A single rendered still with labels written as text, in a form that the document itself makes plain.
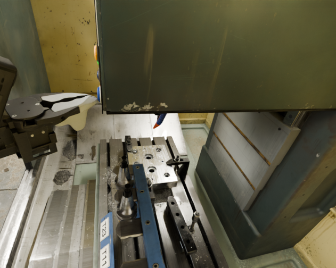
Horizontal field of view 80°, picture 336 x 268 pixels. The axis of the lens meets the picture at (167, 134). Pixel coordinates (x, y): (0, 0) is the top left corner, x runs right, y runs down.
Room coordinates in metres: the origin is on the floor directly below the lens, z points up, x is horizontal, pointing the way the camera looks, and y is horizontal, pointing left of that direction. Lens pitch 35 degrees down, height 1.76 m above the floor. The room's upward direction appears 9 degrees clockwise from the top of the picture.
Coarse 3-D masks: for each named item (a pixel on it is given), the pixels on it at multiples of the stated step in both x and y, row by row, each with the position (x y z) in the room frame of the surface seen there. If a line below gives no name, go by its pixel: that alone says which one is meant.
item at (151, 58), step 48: (96, 0) 0.34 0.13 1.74; (144, 0) 0.36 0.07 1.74; (192, 0) 0.38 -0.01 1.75; (240, 0) 0.41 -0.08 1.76; (288, 0) 0.44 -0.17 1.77; (144, 48) 0.36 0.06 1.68; (192, 48) 0.39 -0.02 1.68; (240, 48) 0.42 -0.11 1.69; (288, 48) 0.46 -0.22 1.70; (144, 96) 0.36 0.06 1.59; (192, 96) 0.39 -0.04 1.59; (240, 96) 0.43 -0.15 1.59; (288, 96) 0.48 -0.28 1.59
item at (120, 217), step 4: (136, 204) 0.37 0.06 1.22; (136, 208) 0.36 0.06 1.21; (116, 212) 0.33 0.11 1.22; (136, 212) 0.34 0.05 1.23; (120, 216) 0.32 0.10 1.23; (124, 216) 0.32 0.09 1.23; (128, 216) 0.32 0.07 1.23; (132, 216) 0.32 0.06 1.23; (136, 216) 0.34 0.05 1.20; (120, 220) 0.32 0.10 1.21
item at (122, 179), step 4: (120, 164) 0.45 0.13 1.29; (120, 168) 0.44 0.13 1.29; (124, 168) 0.44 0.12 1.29; (128, 168) 0.45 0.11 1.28; (120, 172) 0.44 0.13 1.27; (124, 172) 0.44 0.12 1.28; (128, 172) 0.45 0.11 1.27; (120, 176) 0.43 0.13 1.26; (124, 176) 0.43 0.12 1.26; (128, 176) 0.44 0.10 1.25; (120, 180) 0.43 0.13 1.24; (124, 180) 0.43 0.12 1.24; (128, 180) 0.44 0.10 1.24; (120, 184) 0.43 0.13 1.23; (124, 184) 0.43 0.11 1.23
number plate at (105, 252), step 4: (108, 244) 0.36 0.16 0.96; (104, 248) 0.35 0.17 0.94; (108, 248) 0.35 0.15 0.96; (100, 252) 0.34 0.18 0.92; (104, 252) 0.34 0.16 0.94; (108, 252) 0.33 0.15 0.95; (100, 256) 0.33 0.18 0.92; (104, 256) 0.32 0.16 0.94; (108, 256) 0.32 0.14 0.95; (100, 260) 0.32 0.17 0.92; (104, 260) 0.31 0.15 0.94; (108, 260) 0.31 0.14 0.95; (100, 264) 0.30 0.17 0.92; (104, 264) 0.30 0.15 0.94; (108, 264) 0.29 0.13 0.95
